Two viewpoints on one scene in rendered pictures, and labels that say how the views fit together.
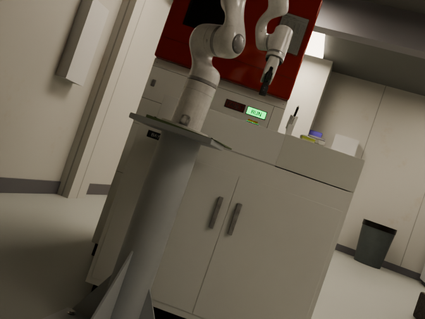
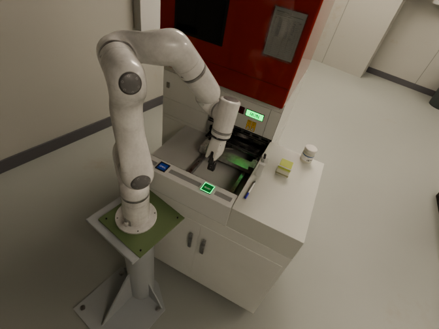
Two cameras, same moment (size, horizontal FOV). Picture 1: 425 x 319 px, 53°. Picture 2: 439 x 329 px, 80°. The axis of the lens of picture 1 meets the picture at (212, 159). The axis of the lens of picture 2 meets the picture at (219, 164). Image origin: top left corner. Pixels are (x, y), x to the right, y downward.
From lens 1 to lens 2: 1.59 m
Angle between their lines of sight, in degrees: 44
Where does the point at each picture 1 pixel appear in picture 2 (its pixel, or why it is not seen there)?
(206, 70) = (126, 194)
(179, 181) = not seen: hidden behind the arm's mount
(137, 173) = not seen: hidden behind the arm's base
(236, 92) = (235, 95)
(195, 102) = (128, 213)
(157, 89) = (172, 90)
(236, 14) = (129, 157)
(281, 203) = (233, 248)
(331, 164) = (272, 237)
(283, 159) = (231, 223)
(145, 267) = (139, 281)
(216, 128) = (177, 192)
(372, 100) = not seen: outside the picture
